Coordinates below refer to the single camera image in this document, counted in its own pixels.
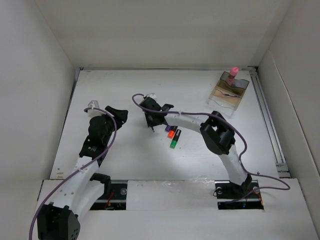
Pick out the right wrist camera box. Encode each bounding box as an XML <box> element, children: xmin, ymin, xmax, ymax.
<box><xmin>145</xmin><ymin>93</ymin><xmax>157</xmax><ymax>101</ymax></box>

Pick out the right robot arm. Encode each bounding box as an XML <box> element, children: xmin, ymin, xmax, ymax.
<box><xmin>136</xmin><ymin>96</ymin><xmax>252</xmax><ymax>197</ymax></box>

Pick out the aluminium rail right side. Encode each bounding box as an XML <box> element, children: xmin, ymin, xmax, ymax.
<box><xmin>248</xmin><ymin>67</ymin><xmax>287</xmax><ymax>167</ymax></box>

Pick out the orange cap black highlighter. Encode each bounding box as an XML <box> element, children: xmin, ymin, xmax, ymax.
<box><xmin>167</xmin><ymin>126</ymin><xmax>178</xmax><ymax>139</ymax></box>

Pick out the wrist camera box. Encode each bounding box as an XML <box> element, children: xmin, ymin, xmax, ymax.
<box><xmin>87</xmin><ymin>100</ymin><xmax>102</xmax><ymax>118</ymax></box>
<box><xmin>145</xmin><ymin>93</ymin><xmax>157</xmax><ymax>101</ymax></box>

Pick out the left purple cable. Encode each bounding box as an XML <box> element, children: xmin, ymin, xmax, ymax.
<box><xmin>29</xmin><ymin>106</ymin><xmax>118</xmax><ymax>240</ymax></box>

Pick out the green cap black highlighter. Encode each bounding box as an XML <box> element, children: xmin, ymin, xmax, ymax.
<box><xmin>170</xmin><ymin>129</ymin><xmax>181</xmax><ymax>149</ymax></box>

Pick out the purple cap black highlighter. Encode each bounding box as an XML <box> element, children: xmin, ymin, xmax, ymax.
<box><xmin>165</xmin><ymin>125</ymin><xmax>171</xmax><ymax>132</ymax></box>

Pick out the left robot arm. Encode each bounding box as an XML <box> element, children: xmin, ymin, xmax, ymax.
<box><xmin>29</xmin><ymin>106</ymin><xmax>129</xmax><ymax>240</ymax></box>

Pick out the clear paperclip jar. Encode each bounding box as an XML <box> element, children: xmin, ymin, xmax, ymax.
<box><xmin>230</xmin><ymin>83</ymin><xmax>239</xmax><ymax>88</ymax></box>

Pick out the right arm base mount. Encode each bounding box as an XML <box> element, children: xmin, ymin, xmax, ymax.
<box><xmin>212</xmin><ymin>180</ymin><xmax>264</xmax><ymax>210</ymax></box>

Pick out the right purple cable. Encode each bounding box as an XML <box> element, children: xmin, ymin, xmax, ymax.
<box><xmin>131</xmin><ymin>93</ymin><xmax>291</xmax><ymax>204</ymax></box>

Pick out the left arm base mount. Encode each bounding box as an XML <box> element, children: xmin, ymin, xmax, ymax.
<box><xmin>90</xmin><ymin>181</ymin><xmax>128</xmax><ymax>211</ymax></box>

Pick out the pink capped marker tube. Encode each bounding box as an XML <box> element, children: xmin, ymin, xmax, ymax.
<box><xmin>227</xmin><ymin>66</ymin><xmax>239</xmax><ymax>84</ymax></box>

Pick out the purple cable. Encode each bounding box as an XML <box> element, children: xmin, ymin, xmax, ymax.
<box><xmin>29</xmin><ymin>106</ymin><xmax>118</xmax><ymax>240</ymax></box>
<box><xmin>131</xmin><ymin>93</ymin><xmax>291</xmax><ymax>204</ymax></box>

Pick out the dark blue pen refill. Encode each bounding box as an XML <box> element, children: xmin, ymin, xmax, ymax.
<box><xmin>223</xmin><ymin>93</ymin><xmax>240</xmax><ymax>98</ymax></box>

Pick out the tiered clear desk organizer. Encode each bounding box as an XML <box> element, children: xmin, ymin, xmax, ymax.
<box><xmin>207</xmin><ymin>70</ymin><xmax>250</xmax><ymax>118</ymax></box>

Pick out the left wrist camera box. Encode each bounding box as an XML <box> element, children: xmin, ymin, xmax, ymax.
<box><xmin>87</xmin><ymin>100</ymin><xmax>102</xmax><ymax>118</ymax></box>

